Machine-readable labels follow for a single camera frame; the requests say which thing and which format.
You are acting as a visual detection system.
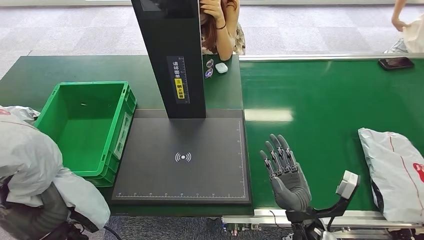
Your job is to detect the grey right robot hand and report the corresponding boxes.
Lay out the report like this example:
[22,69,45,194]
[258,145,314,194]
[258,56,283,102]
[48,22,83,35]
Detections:
[259,133,313,213]

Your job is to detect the grey plastic courier package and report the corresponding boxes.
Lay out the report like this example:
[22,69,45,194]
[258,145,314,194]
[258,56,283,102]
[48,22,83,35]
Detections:
[357,127,424,225]

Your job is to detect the conveyor connector panel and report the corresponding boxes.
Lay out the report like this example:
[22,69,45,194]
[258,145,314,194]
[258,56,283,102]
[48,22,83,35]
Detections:
[222,222,263,237]

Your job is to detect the green conveyor belt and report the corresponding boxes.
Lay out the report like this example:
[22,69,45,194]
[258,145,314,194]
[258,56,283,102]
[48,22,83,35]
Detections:
[239,59,424,213]

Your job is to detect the black inbound scanner machine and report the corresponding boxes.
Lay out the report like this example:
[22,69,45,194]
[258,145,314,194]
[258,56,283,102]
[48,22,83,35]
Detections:
[110,0,253,205]

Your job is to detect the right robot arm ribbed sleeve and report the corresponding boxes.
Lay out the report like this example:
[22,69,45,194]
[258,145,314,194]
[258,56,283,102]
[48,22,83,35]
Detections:
[286,218,336,240]

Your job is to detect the folded eyeglasses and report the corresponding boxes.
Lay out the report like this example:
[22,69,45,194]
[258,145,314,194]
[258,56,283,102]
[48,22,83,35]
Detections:
[204,58,215,80]

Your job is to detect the black smartphone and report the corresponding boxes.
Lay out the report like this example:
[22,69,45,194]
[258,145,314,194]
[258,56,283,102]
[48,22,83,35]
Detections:
[377,56,415,71]

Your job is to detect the person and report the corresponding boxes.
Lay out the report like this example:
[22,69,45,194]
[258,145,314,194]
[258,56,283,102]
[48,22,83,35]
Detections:
[384,0,424,55]
[198,0,247,62]

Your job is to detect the green plastic crate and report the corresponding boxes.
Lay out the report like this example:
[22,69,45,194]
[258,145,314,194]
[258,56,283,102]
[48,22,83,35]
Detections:
[34,80,138,188]

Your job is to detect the left robot arm dark sleeve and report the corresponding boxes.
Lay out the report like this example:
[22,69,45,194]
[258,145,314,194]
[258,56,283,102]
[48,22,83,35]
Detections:
[0,175,100,240]

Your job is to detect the large crumpled grey courier bag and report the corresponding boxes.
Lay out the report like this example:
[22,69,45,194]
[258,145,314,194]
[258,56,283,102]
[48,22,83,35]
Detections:
[0,108,111,230]

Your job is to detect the small crumpled grey courier bag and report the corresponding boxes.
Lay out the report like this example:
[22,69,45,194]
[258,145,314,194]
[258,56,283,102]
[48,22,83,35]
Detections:
[3,105,41,126]

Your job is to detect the black camera bracket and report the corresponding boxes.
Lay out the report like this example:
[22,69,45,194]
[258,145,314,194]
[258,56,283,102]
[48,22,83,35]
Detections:
[285,193,353,223]

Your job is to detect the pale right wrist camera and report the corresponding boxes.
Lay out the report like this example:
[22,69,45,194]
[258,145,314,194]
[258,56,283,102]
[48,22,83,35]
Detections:
[335,170,361,201]

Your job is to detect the black cable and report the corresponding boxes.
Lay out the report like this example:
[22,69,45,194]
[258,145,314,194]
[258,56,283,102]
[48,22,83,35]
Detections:
[103,225,124,240]

